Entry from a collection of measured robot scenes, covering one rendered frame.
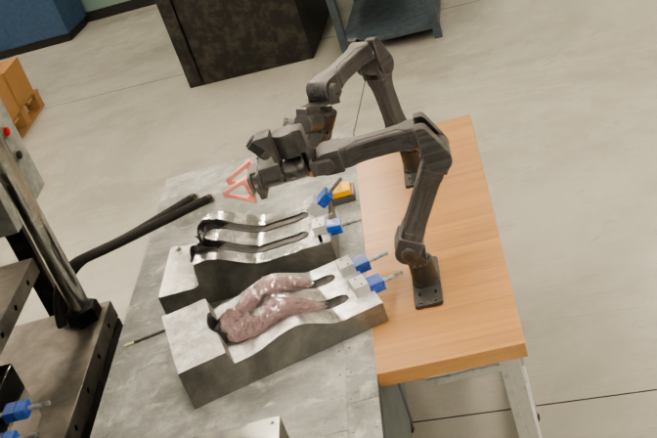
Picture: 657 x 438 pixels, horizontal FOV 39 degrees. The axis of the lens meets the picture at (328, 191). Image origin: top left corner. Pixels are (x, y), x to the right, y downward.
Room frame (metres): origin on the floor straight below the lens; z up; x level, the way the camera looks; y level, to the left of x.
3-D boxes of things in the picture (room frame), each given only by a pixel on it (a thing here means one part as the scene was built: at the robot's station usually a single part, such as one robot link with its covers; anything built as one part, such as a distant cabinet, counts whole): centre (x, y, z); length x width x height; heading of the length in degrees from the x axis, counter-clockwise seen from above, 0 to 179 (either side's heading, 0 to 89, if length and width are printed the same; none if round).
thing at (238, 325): (1.90, 0.23, 0.90); 0.26 x 0.18 x 0.08; 99
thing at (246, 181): (1.94, 0.19, 1.19); 0.09 x 0.07 x 0.07; 79
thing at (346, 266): (1.99, -0.03, 0.85); 0.13 x 0.05 x 0.05; 99
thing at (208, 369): (1.89, 0.23, 0.85); 0.50 x 0.26 x 0.11; 99
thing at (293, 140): (1.93, 0.02, 1.24); 0.12 x 0.09 x 0.12; 79
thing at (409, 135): (1.90, -0.15, 1.17); 0.30 x 0.09 x 0.12; 79
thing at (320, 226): (2.16, 0.01, 0.89); 0.13 x 0.05 x 0.05; 82
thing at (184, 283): (2.26, 0.27, 0.87); 0.50 x 0.26 x 0.14; 82
